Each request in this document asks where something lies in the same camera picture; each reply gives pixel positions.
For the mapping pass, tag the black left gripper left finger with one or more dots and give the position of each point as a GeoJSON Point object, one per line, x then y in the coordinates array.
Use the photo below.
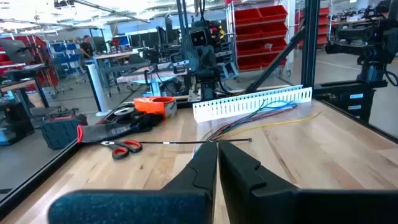
{"type": "Point", "coordinates": [186, 199]}

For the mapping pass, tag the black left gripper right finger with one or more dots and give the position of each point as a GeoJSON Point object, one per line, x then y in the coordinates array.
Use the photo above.
{"type": "Point", "coordinates": [255, 193]}

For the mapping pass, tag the black zip tie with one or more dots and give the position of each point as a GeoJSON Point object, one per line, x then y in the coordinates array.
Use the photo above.
{"type": "Point", "coordinates": [174, 142]}

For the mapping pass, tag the neighbouring black robot arm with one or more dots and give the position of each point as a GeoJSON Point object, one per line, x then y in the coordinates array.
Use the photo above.
{"type": "Point", "coordinates": [370, 40]}

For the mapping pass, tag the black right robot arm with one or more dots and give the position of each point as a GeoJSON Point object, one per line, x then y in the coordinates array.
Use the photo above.
{"type": "Point", "coordinates": [206, 81]}

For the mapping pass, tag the red bin shelf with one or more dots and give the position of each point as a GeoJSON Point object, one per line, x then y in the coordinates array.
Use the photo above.
{"type": "Point", "coordinates": [323, 28]}
{"type": "Point", "coordinates": [248, 31]}

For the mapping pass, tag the orange tape dispenser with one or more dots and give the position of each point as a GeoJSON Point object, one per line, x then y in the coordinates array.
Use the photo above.
{"type": "Point", "coordinates": [149, 105]}

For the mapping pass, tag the grey workbench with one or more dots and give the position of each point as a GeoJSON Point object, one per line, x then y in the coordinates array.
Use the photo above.
{"type": "Point", "coordinates": [115, 56]}

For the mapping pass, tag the black and grey work gloves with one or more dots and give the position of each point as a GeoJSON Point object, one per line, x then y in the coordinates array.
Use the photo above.
{"type": "Point", "coordinates": [109, 130]}

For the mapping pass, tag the white desk leg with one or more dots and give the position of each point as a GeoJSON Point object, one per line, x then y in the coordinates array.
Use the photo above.
{"type": "Point", "coordinates": [98, 90]}

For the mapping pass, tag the person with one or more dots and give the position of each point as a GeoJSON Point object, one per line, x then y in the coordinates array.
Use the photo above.
{"type": "Point", "coordinates": [86, 48]}

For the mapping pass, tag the blue storage bins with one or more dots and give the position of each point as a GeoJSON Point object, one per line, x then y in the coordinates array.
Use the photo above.
{"type": "Point", "coordinates": [66, 57]}

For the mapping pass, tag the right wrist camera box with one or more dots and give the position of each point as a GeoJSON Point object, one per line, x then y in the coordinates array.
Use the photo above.
{"type": "Point", "coordinates": [199, 38]}

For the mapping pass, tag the black aluminium table frame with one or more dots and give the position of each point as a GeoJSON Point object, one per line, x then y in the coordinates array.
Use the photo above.
{"type": "Point", "coordinates": [310, 46]}

